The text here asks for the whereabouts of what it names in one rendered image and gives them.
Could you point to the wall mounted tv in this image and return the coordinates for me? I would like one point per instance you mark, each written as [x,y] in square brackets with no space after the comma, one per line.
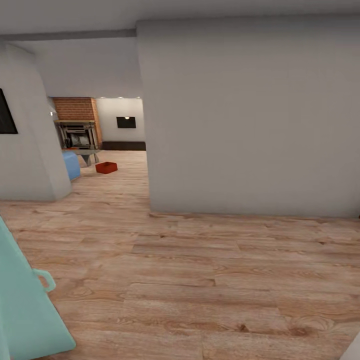
[126,122]

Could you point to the cabinet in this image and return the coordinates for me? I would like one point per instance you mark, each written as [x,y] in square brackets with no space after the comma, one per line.
[124,145]

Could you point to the storage box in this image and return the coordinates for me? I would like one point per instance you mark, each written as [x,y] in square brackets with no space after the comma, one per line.
[106,167]

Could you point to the wood fireplace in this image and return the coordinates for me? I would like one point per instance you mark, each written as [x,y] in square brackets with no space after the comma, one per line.
[78,135]

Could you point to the sofa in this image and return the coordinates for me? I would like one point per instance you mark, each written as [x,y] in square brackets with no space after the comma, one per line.
[72,165]

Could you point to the coffee table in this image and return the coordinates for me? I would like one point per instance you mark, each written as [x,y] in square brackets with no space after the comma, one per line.
[85,153]

